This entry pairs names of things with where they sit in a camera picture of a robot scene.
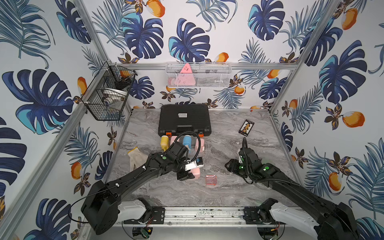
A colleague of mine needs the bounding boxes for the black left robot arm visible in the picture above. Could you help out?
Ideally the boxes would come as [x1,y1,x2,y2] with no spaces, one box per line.
[81,131,202,235]

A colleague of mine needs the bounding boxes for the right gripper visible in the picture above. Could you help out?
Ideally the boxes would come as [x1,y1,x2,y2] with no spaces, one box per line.
[223,158,252,178]

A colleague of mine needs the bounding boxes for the white work glove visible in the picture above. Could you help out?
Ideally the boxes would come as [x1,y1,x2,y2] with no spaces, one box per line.
[128,147,148,172]

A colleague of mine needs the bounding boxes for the pink triangular object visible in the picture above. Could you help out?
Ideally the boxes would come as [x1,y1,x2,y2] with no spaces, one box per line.
[174,63,196,87]

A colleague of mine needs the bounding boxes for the yellow pencil sharpener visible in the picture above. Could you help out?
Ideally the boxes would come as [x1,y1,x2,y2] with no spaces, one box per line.
[160,135,170,152]

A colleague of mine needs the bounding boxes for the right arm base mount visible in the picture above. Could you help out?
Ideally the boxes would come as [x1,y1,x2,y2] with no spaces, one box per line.
[241,198,281,225]

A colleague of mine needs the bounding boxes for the pink transparent tray back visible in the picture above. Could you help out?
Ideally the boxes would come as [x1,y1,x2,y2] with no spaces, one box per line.
[206,175,217,186]

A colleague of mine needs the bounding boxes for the white wire mesh basket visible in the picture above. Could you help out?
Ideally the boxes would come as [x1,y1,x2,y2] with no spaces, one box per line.
[165,62,232,89]

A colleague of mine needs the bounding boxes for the black wire basket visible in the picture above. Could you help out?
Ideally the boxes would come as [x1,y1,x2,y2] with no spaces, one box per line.
[81,62,138,121]

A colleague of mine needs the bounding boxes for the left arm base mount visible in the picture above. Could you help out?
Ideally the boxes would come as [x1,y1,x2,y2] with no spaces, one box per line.
[121,198,166,225]

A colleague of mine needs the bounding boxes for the aluminium front rail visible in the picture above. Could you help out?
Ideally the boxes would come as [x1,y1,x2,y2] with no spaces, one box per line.
[82,205,328,228]

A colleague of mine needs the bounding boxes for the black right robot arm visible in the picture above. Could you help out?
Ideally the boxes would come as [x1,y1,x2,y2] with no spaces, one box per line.
[225,138,360,240]

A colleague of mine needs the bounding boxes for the black plastic tool case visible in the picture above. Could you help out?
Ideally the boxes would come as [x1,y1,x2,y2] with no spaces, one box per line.
[158,104,212,137]

